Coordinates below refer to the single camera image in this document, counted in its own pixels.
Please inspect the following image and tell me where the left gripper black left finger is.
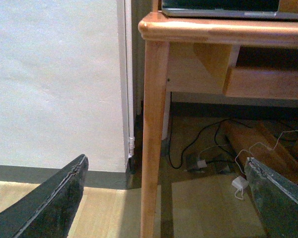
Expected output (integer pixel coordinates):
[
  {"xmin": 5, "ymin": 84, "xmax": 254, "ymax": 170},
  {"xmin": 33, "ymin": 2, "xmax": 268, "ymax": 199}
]
[{"xmin": 0, "ymin": 154, "xmax": 88, "ymax": 238}]

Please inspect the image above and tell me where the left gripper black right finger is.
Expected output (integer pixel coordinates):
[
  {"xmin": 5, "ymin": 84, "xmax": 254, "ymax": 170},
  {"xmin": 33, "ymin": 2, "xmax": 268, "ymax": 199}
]
[{"xmin": 245, "ymin": 157, "xmax": 298, "ymax": 238}]

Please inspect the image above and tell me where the white power adapter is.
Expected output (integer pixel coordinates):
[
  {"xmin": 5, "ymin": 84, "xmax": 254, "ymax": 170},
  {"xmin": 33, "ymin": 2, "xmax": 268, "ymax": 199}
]
[{"xmin": 231, "ymin": 176, "xmax": 249, "ymax": 191}]

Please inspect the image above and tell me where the wooden box under desk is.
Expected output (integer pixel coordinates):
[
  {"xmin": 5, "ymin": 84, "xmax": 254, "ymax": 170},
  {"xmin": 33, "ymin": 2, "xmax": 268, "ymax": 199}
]
[{"xmin": 223, "ymin": 121, "xmax": 298, "ymax": 185}]

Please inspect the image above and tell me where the white plug in floor socket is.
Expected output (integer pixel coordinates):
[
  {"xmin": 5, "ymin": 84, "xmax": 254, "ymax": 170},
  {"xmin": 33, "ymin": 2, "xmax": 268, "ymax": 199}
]
[{"xmin": 197, "ymin": 160, "xmax": 207, "ymax": 169}]

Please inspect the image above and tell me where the wooden desk drawer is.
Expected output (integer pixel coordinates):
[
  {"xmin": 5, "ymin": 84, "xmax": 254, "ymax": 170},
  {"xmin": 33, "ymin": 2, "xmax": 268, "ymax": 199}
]
[{"xmin": 223, "ymin": 67, "xmax": 298, "ymax": 100}]

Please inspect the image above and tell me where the wooden desk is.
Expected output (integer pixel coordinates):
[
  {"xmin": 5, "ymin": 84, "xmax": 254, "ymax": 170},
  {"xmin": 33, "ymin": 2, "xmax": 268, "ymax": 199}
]
[{"xmin": 138, "ymin": 0, "xmax": 298, "ymax": 238}]

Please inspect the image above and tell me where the silver laptop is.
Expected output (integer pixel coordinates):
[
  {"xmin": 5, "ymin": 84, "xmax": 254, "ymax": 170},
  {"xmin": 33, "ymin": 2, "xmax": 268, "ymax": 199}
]
[{"xmin": 161, "ymin": 0, "xmax": 298, "ymax": 20}]

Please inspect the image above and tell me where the white thin cable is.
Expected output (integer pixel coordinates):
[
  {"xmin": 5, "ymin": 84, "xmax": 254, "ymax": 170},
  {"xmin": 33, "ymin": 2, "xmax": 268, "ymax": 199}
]
[{"xmin": 233, "ymin": 128, "xmax": 298, "ymax": 200}]

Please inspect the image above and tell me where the black cable on floor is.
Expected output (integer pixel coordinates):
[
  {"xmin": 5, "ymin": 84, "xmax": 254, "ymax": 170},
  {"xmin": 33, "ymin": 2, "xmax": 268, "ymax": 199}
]
[{"xmin": 167, "ymin": 92, "xmax": 251, "ymax": 170}]

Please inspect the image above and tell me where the white wall pipe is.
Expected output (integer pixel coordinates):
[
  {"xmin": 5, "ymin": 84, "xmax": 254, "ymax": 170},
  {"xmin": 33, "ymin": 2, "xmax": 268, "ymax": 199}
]
[{"xmin": 124, "ymin": 0, "xmax": 135, "ymax": 159}]

